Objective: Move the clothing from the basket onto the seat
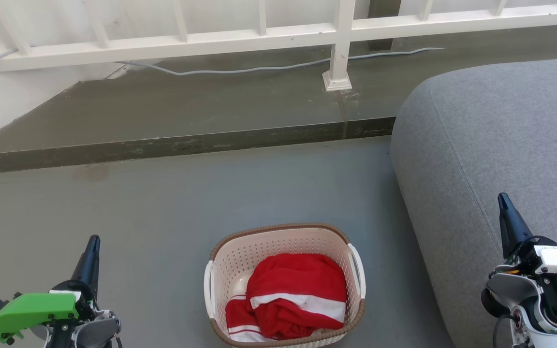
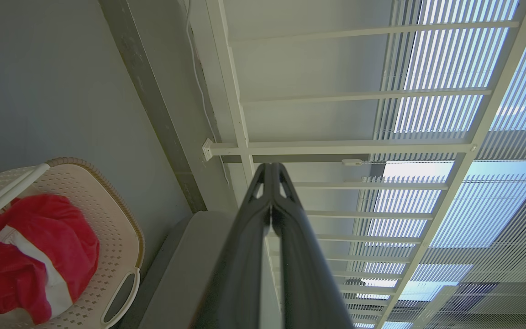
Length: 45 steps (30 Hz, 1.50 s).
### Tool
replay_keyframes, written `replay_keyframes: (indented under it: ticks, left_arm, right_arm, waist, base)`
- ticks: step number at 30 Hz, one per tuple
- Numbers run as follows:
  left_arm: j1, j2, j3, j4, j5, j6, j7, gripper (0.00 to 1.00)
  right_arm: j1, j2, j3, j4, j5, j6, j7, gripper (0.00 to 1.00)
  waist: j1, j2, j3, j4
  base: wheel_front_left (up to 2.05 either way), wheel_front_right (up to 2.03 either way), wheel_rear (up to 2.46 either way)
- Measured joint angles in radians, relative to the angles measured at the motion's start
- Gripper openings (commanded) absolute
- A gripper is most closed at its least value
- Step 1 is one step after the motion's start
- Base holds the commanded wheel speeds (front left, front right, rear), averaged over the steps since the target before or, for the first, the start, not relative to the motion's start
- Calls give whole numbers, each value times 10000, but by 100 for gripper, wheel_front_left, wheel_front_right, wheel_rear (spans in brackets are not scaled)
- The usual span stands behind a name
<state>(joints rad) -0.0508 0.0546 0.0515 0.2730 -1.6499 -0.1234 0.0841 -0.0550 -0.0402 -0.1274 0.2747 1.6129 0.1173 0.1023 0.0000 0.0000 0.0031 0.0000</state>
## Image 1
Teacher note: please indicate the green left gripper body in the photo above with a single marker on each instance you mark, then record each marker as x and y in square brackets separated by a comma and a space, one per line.
[32, 309]

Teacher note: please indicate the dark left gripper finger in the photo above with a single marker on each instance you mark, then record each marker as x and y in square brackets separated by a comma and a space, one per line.
[89, 266]

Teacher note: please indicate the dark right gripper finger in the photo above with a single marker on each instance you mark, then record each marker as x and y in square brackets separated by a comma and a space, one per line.
[511, 227]

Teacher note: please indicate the red garment with white band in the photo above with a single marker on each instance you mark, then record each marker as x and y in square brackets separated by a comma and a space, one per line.
[298, 280]

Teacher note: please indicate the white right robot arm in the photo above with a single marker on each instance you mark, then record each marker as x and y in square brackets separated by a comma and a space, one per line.
[515, 290]

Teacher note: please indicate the grey fabric sofa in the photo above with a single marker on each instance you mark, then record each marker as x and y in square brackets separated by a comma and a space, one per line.
[491, 145]

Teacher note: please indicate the cream perforated laundry basket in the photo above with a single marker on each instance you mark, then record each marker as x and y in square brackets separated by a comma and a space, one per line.
[278, 241]

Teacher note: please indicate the white wooden railing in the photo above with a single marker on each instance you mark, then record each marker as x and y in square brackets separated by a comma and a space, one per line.
[211, 43]

